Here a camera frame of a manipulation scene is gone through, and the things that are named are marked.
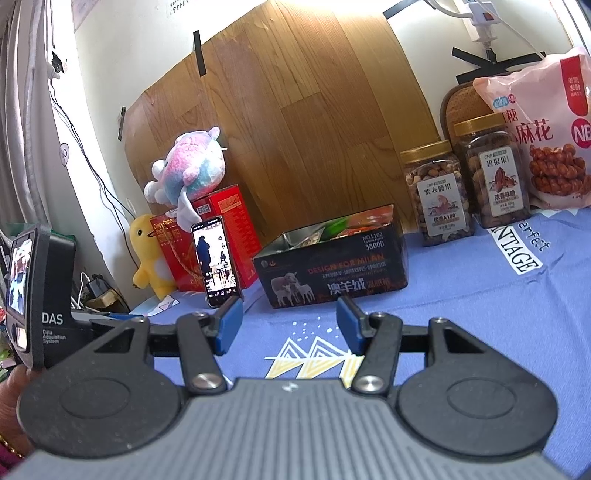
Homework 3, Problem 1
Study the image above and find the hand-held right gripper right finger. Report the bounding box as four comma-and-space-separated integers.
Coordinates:
336, 295, 485, 395

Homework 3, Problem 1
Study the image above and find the black charger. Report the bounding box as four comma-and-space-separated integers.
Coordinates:
85, 272, 114, 298

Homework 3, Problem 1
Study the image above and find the red orange snack packet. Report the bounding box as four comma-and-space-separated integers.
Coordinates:
342, 206, 395, 234

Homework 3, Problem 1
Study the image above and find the wood-grain wall panel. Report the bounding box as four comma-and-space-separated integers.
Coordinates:
124, 0, 446, 241

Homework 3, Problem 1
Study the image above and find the red gift box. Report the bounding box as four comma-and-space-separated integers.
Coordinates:
150, 184, 262, 292

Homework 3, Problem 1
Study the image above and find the yellow plush duck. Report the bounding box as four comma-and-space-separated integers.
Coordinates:
129, 213, 178, 301

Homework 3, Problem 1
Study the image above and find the tan cardboard box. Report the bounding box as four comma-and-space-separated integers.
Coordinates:
88, 293, 130, 315

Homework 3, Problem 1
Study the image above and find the black cardboard box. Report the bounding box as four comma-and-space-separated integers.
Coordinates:
252, 204, 409, 309

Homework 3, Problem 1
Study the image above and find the black tape cross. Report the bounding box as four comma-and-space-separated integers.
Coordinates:
452, 46, 548, 79

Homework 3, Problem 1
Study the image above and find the blue printed tablecloth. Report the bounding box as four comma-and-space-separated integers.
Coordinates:
129, 203, 591, 480

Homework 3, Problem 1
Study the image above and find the black wall cable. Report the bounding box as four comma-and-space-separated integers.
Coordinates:
46, 46, 134, 217

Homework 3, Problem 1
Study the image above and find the person's left forearm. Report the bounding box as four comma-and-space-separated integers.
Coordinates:
0, 436, 28, 468

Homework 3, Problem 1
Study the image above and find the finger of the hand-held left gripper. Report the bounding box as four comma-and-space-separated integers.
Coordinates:
92, 312, 139, 329

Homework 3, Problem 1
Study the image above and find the brown woven placemat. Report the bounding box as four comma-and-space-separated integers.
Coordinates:
440, 83, 491, 141

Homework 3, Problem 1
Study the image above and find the pink snack bag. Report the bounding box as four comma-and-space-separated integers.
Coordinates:
472, 46, 591, 212

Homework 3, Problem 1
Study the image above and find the jar of dark pecans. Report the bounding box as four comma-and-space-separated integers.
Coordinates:
452, 112, 533, 229

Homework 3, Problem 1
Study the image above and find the black smartphone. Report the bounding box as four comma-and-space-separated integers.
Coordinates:
191, 216, 245, 309

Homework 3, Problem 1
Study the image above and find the person's left hand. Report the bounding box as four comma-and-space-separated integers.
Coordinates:
0, 367, 35, 446

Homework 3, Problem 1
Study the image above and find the jar of light nuts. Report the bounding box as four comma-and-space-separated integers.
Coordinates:
399, 140, 475, 247

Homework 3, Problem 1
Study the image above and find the white power strip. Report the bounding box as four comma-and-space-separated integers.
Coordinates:
455, 0, 502, 44

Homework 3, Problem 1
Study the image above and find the pastel plush toy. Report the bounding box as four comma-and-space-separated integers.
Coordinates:
144, 127, 228, 222

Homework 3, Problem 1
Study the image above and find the grey curtain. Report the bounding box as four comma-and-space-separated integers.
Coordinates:
0, 0, 61, 227

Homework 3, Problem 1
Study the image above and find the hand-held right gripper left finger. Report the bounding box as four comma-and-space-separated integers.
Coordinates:
95, 298, 245, 393

